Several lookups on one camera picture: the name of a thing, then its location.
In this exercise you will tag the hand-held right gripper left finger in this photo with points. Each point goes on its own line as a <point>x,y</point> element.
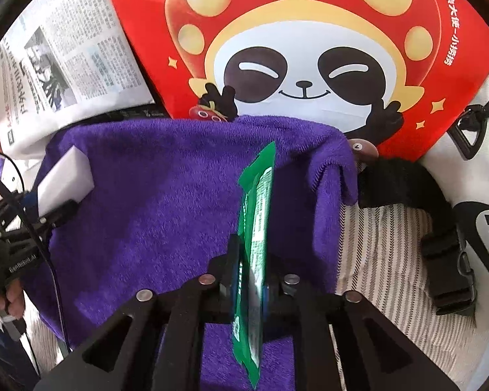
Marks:
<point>228,269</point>

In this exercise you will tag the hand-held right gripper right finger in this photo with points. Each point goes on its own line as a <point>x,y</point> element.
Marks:
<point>269,299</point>

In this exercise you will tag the purple towel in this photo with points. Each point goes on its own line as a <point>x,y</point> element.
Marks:
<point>167,191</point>

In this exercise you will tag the newspaper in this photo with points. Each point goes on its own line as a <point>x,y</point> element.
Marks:
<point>65,49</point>

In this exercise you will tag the person's left hand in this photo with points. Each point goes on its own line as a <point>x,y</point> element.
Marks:
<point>8,301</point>

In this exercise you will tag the white sponge block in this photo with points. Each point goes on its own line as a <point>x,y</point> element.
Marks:
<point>65,179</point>

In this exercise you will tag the red panda print paper bag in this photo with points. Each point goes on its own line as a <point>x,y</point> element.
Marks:
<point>146,28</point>

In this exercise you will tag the green snack packet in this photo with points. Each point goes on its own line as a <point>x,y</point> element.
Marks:
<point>252,232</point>

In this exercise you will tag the white bag with black print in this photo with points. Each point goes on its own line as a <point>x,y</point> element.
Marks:
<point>472,179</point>

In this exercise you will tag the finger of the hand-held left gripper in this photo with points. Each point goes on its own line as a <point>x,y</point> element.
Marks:
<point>61,214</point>

